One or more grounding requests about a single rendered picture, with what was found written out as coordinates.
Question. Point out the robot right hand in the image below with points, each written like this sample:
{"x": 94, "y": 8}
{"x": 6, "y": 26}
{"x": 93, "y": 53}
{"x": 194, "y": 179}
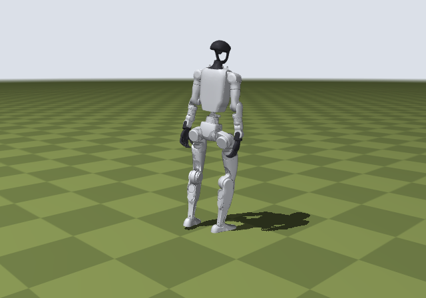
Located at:
{"x": 236, "y": 145}

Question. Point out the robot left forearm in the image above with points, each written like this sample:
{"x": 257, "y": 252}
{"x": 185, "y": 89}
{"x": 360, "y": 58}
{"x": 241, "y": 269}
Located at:
{"x": 190, "y": 118}

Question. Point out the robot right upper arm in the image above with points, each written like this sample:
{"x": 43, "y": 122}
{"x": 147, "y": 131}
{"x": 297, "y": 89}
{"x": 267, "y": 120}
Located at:
{"x": 235, "y": 81}

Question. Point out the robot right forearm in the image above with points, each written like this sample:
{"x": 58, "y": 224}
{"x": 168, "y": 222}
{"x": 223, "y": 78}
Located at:
{"x": 238, "y": 124}

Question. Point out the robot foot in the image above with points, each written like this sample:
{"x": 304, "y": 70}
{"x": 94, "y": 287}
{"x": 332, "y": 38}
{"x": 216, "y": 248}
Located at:
{"x": 216, "y": 229}
{"x": 188, "y": 222}

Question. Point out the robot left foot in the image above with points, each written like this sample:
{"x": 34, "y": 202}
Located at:
{"x": 188, "y": 222}

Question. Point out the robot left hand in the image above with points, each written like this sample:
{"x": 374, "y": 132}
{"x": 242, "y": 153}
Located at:
{"x": 184, "y": 137}

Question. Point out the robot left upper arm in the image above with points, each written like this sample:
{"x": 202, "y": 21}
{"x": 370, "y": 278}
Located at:
{"x": 195, "y": 99}

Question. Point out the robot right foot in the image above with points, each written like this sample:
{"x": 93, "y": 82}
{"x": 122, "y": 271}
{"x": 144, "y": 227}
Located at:
{"x": 216, "y": 229}

